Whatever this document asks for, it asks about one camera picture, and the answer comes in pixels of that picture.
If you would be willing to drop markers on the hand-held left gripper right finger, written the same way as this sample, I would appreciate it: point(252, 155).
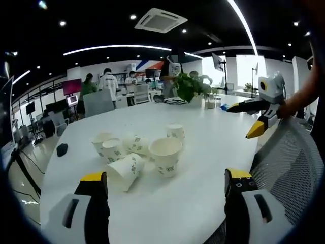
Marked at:
point(236, 211)

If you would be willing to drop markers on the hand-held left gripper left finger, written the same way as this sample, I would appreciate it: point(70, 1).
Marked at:
point(94, 203)

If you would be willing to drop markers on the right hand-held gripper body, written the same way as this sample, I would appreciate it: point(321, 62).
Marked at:
point(273, 89)

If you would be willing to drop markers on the group of white paper cups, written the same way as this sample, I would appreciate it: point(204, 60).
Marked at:
point(165, 157)

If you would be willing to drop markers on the person's right hand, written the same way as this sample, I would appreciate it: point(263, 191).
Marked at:
point(288, 109)

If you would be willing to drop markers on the small blue object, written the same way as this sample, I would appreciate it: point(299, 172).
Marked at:
point(224, 107)

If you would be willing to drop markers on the grey mesh office chair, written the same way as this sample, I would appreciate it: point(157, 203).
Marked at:
point(289, 162)

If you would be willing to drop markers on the monitor on black stand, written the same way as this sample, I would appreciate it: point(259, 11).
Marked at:
point(219, 62)

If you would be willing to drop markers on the white table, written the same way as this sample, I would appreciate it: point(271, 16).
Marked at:
point(177, 211)

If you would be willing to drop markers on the small black object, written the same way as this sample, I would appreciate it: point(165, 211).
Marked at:
point(62, 150)

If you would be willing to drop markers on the green potted plant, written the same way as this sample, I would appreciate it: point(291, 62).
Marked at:
point(189, 87)

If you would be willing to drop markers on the curved ceiling light strip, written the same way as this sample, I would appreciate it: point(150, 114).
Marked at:
point(245, 24)

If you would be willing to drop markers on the grey chair back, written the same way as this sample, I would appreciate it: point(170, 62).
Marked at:
point(98, 103)

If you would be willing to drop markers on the white slatted chair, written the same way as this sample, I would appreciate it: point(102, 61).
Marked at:
point(141, 94)

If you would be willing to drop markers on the small black monitor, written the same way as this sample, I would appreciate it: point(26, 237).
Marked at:
point(30, 108)

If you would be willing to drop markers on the pink screen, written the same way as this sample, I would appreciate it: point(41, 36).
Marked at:
point(72, 86)

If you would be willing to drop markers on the ceiling air conditioner vent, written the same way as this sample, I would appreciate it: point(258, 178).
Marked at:
point(161, 20)

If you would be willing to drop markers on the long ceiling light strip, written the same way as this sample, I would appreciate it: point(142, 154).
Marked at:
point(116, 48)

